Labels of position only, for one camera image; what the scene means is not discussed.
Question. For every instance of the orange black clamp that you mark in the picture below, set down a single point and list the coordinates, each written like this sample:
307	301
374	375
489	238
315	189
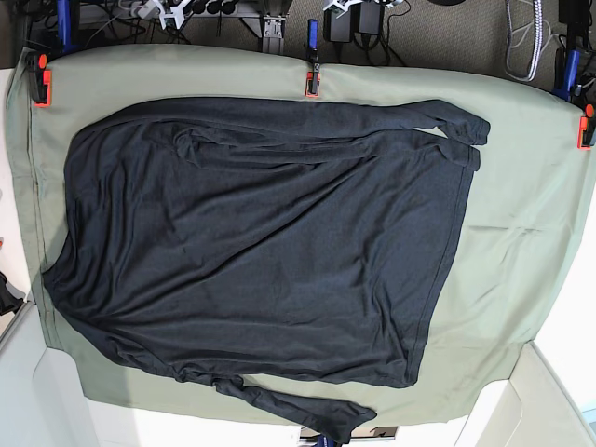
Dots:
324	441
586	137
39	79
313	75

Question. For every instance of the dark long-sleeve T-shirt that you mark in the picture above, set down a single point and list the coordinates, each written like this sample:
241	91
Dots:
213	238

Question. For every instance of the right orange black clamp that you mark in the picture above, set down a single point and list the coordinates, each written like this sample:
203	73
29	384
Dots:
586	137

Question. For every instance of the white power strip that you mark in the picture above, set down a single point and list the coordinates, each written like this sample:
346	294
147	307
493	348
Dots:
143	10

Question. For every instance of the grey aluminium frame bracket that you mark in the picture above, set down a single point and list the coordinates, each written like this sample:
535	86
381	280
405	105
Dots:
272	34

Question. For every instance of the bottom orange black clamp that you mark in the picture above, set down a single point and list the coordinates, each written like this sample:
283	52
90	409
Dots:
324	441

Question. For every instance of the centre orange black clamp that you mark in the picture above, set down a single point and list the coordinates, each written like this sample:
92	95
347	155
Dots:
313	75

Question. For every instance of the black power adapter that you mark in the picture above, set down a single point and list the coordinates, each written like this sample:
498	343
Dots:
342	21

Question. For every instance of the green table cloth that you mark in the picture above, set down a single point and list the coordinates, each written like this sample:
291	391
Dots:
526	212

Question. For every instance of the left orange black clamp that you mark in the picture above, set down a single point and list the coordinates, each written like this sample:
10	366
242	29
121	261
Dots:
39	79

